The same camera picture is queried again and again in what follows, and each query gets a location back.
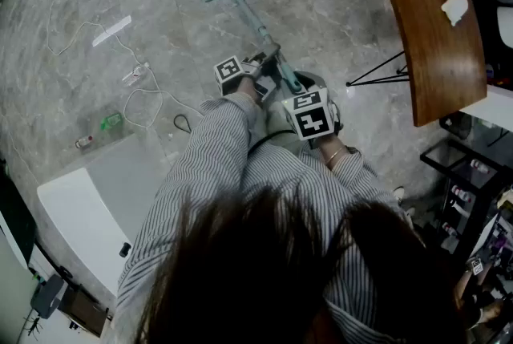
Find person's right forearm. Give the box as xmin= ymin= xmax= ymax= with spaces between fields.
xmin=318 ymin=133 xmax=402 ymax=207

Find white crumpled tissue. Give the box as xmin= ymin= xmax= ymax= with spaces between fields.
xmin=440 ymin=0 xmax=470 ymax=27

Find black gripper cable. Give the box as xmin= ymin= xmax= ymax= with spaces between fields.
xmin=247 ymin=128 xmax=293 ymax=157

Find brown cardboard box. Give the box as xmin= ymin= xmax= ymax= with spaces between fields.
xmin=59 ymin=285 xmax=110 ymax=338

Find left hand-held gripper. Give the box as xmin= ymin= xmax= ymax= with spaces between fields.
xmin=214 ymin=42 xmax=284 ymax=102

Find white power strip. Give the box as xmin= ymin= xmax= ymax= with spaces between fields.
xmin=122 ymin=62 xmax=151 ymax=86

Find black hairpin table leg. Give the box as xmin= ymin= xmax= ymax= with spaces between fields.
xmin=345 ymin=51 xmax=410 ymax=87

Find grey chair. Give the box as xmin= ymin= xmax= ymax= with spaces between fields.
xmin=30 ymin=273 xmax=69 ymax=319

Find black round fan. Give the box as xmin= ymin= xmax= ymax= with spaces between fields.
xmin=439 ymin=111 xmax=474 ymax=141

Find white rounded table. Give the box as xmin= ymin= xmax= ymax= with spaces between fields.
xmin=36 ymin=132 xmax=172 ymax=297

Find thin gold bracelet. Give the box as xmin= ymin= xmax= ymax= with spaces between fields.
xmin=324 ymin=145 xmax=346 ymax=166

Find white counter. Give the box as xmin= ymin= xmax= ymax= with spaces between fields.
xmin=460 ymin=85 xmax=513 ymax=133

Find black monitor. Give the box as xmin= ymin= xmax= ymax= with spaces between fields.
xmin=0 ymin=169 xmax=37 ymax=267

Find long white power cable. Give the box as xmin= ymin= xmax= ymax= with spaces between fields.
xmin=46 ymin=0 xmax=204 ymax=131

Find green small bottle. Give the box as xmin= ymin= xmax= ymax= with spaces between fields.
xmin=99 ymin=112 xmax=123 ymax=131

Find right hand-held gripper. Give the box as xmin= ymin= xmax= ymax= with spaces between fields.
xmin=282 ymin=71 xmax=344 ymax=142

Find striped shirt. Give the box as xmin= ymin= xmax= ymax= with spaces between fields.
xmin=114 ymin=93 xmax=426 ymax=344

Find teal mop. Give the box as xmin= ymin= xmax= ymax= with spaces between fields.
xmin=200 ymin=0 xmax=301 ymax=91

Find person's left forearm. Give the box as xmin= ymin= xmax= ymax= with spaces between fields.
xmin=172 ymin=75 xmax=264 ymax=191

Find curved wooden table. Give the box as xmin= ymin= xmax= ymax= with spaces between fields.
xmin=363 ymin=0 xmax=488 ymax=128

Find pale green trousers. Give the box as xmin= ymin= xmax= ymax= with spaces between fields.
xmin=256 ymin=101 xmax=305 ymax=153

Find black looped cable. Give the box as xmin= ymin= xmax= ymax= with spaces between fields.
xmin=173 ymin=113 xmax=193 ymax=134

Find black metal shelf rack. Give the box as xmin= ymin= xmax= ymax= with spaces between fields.
xmin=419 ymin=140 xmax=513 ymax=259

